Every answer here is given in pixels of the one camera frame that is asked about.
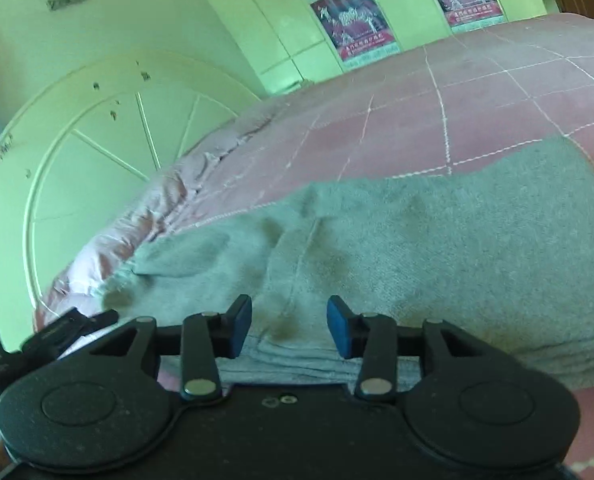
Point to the white arched headboard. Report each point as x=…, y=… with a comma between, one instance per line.
x=77, y=160

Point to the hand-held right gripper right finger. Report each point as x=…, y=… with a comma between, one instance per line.
x=341, y=327

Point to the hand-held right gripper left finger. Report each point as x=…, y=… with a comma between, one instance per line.
x=239, y=325

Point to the grey pants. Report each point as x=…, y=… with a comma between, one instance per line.
x=427, y=240

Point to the pink checked bedsheet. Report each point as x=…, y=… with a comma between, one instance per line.
x=477, y=90

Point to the white glossy wardrobe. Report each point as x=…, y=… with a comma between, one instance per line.
x=257, y=15

